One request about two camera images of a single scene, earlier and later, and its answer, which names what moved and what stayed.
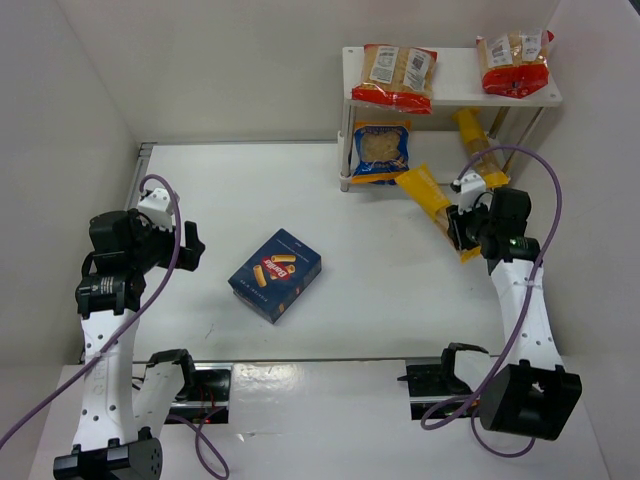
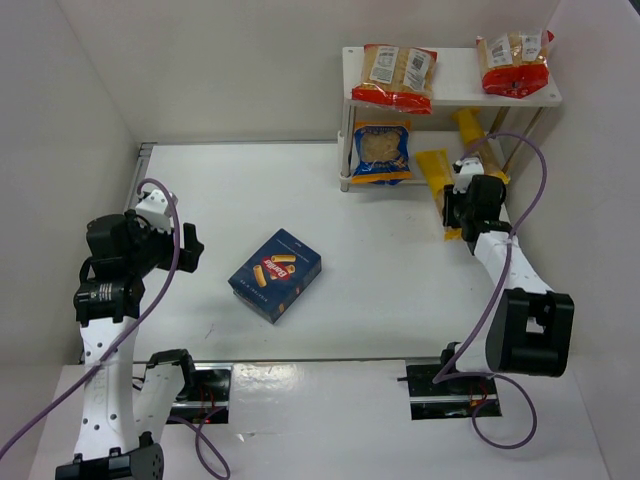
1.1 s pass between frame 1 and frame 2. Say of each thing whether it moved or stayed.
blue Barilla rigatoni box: stayed
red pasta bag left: stayed
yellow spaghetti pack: moved
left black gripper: stayed
